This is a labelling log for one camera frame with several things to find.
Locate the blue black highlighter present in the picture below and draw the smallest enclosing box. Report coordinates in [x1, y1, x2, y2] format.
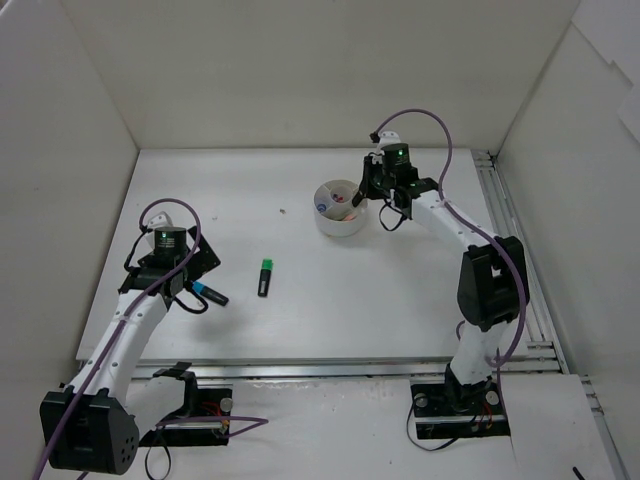
[193, 282, 229, 307]

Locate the green black highlighter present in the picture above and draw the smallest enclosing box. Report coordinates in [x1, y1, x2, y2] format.
[257, 258, 273, 298]

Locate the yellow black highlighter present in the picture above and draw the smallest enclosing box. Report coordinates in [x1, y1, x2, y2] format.
[351, 192, 363, 208]

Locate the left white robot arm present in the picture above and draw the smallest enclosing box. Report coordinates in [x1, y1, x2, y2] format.
[39, 226, 220, 475]

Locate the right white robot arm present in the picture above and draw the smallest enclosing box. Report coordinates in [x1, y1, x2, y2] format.
[353, 140, 529, 412]

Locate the white round compartment container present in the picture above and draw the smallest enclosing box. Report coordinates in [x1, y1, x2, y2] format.
[313, 179, 368, 238]

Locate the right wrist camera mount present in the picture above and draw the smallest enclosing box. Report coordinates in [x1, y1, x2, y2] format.
[369, 130, 402, 151]

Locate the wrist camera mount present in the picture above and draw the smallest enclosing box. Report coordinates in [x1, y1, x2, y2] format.
[147, 211, 173, 230]
[369, 130, 402, 151]

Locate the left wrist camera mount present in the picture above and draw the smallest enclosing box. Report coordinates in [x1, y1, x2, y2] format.
[147, 211, 173, 230]

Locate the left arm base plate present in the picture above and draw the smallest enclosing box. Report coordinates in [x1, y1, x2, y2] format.
[140, 386, 233, 448]

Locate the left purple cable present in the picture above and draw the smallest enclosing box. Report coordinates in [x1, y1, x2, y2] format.
[29, 198, 269, 480]

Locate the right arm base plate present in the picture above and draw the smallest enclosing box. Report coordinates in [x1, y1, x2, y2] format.
[409, 381, 511, 442]

